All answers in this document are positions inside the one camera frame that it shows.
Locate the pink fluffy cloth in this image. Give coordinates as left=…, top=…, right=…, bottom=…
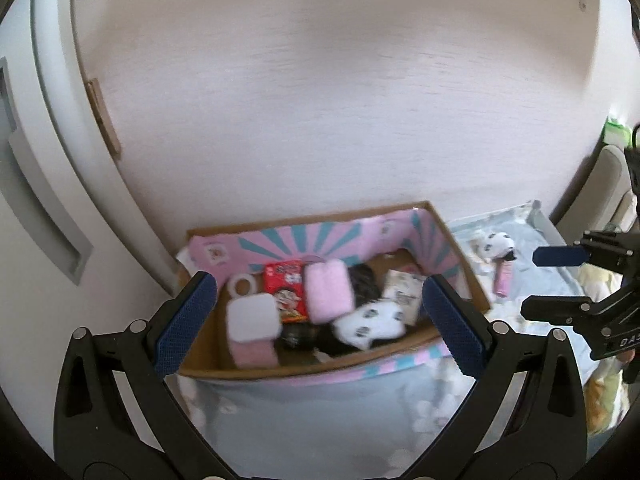
left=304, top=258, right=355, bottom=324

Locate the black cosmetic jar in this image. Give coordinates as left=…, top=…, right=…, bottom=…
left=277, top=322, right=322, bottom=352

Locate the white black spotted sock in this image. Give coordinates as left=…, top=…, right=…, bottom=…
left=332, top=297, right=407, bottom=351

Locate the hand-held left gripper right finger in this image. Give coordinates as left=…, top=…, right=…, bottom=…
left=422, top=274, right=589, bottom=480

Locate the small pink towel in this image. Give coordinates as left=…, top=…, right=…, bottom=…
left=231, top=337, right=279, bottom=369

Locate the white printed packet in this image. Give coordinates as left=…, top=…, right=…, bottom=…
left=384, top=269, right=427, bottom=324

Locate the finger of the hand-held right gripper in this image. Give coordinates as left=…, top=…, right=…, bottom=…
left=520, top=296, right=617, bottom=333
left=532, top=230, right=640, bottom=272

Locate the green packet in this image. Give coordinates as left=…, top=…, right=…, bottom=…
left=602, top=116, right=629, bottom=149

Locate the grey cushion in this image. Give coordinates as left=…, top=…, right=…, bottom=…
left=555, top=145, right=632, bottom=242

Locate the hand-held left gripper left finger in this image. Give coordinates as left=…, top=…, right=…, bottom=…
left=52, top=270, right=236, bottom=480

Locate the cardboard box with pink lining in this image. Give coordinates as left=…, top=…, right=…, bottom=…
left=177, top=201, right=492, bottom=386

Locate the yellow green printed blanket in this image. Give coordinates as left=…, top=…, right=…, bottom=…
left=575, top=265, right=632, bottom=433

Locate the red snack packet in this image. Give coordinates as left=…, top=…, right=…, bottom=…
left=263, top=259, right=310, bottom=324

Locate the pink tube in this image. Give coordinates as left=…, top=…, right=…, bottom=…
left=492, top=259, right=514, bottom=295

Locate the white spotted plush toy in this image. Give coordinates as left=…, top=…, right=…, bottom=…
left=471, top=230, right=517, bottom=264

